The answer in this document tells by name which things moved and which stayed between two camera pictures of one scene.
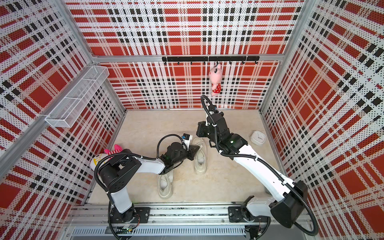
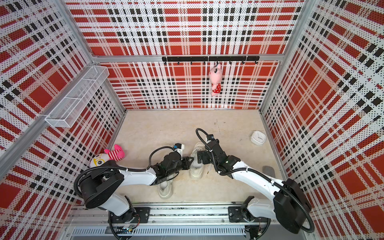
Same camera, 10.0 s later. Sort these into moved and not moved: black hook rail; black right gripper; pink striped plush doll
Moved: black right gripper
Not moved: black hook rail; pink striped plush doll
